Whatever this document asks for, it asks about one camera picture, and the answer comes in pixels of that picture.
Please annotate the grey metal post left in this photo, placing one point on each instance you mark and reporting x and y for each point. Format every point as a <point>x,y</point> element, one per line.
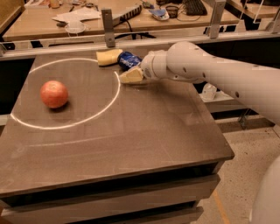
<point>108,27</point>

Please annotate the grey power strip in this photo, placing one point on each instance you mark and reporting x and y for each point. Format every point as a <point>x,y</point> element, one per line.
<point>124,15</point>

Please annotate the clear plastic lid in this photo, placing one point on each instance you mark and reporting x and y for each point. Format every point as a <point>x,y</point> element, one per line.
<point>75,27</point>

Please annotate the white papers stack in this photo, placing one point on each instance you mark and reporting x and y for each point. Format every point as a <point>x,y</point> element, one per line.
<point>78,15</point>

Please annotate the red apple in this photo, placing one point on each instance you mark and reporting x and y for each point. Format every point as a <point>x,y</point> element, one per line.
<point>54,94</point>

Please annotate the upper cabinet drawer front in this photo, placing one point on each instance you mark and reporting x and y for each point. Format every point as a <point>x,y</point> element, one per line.
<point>149,199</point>

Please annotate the clear sanitizer bottle left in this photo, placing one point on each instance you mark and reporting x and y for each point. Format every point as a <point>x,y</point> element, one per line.
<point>208,92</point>

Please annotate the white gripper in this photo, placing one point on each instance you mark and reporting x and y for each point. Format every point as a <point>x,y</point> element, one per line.
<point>148,67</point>

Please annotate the blue white face mask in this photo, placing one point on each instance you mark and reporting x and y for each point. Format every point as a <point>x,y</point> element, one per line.
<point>160,15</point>

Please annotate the lower cabinet drawer front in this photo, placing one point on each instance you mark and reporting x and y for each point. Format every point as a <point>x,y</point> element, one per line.
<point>181,216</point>

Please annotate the blue pepsi can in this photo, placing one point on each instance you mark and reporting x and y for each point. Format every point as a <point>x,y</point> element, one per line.
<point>127,60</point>

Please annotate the grey metal rail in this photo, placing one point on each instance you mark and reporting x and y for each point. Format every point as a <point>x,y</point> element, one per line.
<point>124,44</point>

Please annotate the grey metal post right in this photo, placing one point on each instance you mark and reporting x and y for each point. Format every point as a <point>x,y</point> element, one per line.
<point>214,28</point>

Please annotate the black keyboard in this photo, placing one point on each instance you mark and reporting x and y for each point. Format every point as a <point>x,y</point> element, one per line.
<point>194,8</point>

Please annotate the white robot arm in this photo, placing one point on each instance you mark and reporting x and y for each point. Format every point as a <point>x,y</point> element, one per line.
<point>256,87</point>

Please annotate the grey metal post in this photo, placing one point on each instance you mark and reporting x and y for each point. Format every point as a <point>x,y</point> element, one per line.
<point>108,27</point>
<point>214,28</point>

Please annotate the cabinet drawer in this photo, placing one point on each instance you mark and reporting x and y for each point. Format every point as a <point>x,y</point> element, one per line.
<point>149,199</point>
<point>181,216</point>

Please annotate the yellow sponge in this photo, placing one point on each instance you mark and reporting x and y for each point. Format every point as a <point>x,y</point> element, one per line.
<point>108,57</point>

